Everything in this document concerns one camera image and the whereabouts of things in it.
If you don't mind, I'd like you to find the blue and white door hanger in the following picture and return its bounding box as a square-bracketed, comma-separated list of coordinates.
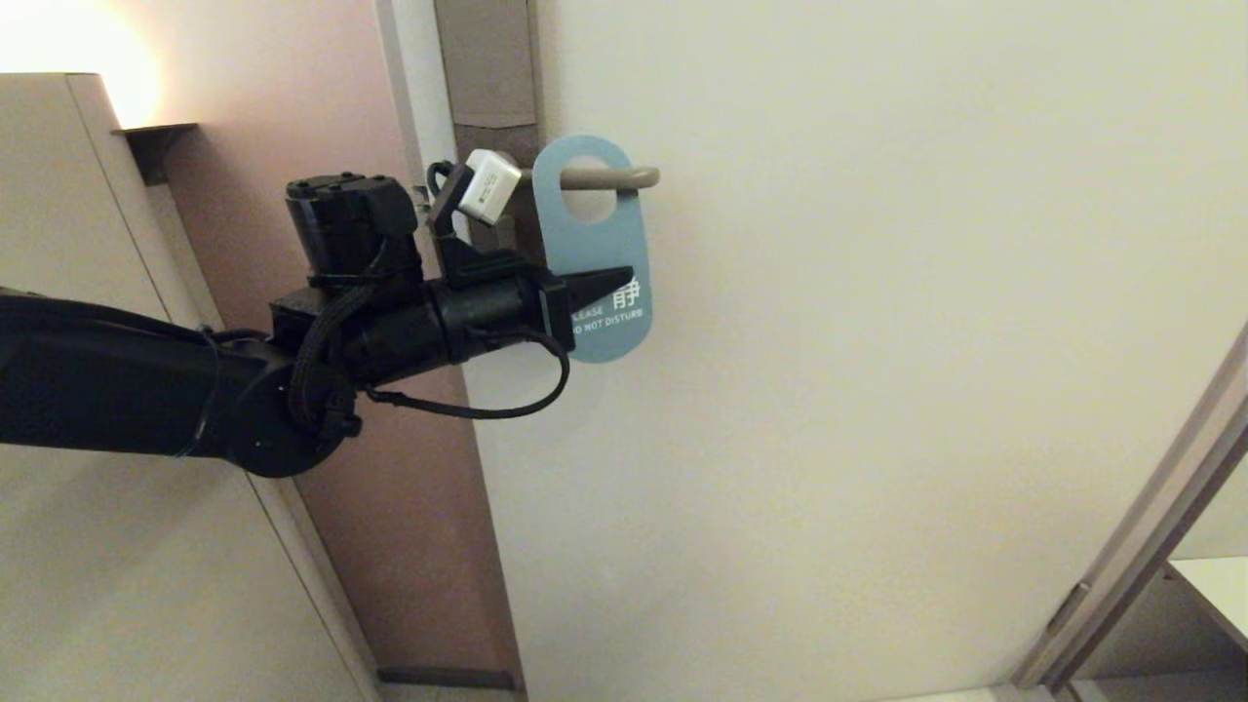
[532, 134, 652, 364]

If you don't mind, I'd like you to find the bronze door lock plate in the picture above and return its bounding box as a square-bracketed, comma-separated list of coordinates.
[434, 0, 547, 264]

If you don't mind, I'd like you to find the white room door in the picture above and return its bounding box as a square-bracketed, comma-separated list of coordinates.
[395, 0, 1248, 701]

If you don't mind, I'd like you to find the beige cabinet panel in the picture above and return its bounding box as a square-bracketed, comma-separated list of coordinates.
[0, 72, 381, 702]

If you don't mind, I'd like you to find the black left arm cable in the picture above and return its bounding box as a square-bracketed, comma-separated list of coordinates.
[288, 283, 571, 420]

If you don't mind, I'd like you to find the beige metal door handle lever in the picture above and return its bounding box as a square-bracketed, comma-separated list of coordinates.
[517, 166, 661, 192]

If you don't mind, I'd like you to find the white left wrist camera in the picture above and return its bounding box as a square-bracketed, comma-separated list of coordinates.
[458, 148, 524, 226]

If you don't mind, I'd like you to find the dark wall lamp fixture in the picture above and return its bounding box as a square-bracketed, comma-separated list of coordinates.
[114, 123, 199, 186]

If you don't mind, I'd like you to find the small metal frame hinge plate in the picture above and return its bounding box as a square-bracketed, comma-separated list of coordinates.
[1048, 582, 1091, 633]

